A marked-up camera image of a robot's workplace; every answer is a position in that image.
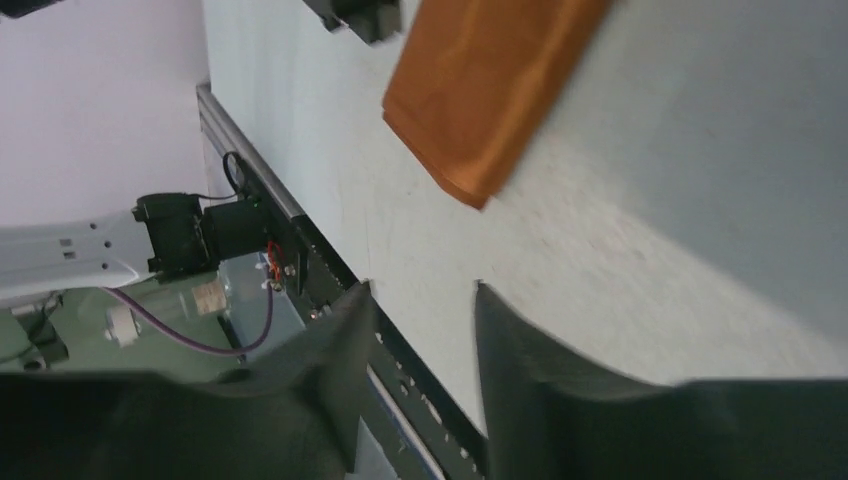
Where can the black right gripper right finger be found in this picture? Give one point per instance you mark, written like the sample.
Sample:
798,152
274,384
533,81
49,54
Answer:
552,413

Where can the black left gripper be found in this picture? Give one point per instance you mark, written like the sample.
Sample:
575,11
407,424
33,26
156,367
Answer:
373,21

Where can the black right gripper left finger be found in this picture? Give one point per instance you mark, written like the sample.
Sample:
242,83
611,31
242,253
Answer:
293,413

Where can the orange cloth napkin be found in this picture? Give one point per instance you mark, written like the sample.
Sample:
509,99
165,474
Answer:
476,79

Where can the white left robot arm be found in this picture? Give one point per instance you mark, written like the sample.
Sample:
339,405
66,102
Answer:
98,108

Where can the aluminium frame rail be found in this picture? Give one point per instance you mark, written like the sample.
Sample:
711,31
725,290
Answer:
225,135

